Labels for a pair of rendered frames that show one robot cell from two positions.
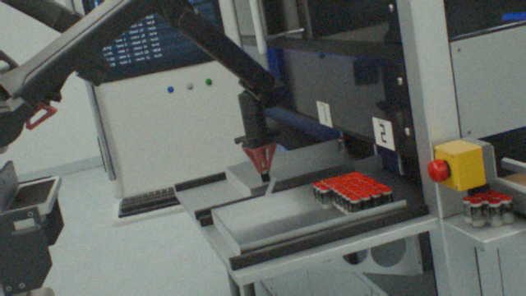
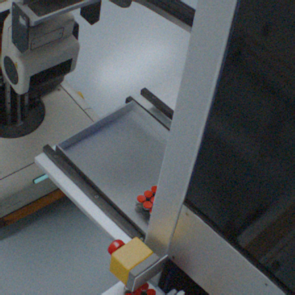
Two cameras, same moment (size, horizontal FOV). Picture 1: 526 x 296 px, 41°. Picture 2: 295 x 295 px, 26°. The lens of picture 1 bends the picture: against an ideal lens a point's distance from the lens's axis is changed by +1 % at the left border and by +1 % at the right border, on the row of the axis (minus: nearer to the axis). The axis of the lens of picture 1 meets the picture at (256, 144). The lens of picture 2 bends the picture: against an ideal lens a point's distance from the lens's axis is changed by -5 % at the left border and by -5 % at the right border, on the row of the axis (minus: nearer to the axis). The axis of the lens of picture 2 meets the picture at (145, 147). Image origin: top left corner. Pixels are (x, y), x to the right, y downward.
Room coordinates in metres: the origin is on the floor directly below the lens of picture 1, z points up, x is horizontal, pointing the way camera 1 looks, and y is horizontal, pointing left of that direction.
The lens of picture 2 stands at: (0.74, -0.89, 2.14)
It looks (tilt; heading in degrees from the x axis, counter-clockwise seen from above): 49 degrees down; 52
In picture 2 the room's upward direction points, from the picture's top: 11 degrees clockwise
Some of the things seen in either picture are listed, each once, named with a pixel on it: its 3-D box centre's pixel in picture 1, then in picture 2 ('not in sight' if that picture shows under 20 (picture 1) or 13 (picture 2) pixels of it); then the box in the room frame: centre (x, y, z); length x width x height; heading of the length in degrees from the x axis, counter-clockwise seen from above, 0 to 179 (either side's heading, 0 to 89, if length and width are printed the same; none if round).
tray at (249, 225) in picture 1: (303, 212); (139, 166); (1.37, -0.07, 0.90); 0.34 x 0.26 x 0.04; 103
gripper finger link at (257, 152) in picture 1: (261, 154); not in sight; (1.68, -0.01, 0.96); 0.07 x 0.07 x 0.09; 28
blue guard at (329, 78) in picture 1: (265, 74); not in sight; (2.23, -0.07, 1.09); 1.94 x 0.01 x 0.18; 14
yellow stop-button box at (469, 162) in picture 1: (463, 164); (133, 263); (1.18, -0.35, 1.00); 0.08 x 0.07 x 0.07; 104
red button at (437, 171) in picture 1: (440, 170); (118, 249); (1.17, -0.31, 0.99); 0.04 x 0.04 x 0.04; 14
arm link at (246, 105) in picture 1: (252, 102); not in sight; (1.68, -0.01, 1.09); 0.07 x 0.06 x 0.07; 129
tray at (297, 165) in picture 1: (300, 167); not in sight; (1.73, -0.10, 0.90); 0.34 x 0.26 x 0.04; 104
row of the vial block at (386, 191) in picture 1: (371, 191); not in sight; (1.40, -0.22, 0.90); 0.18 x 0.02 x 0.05; 13
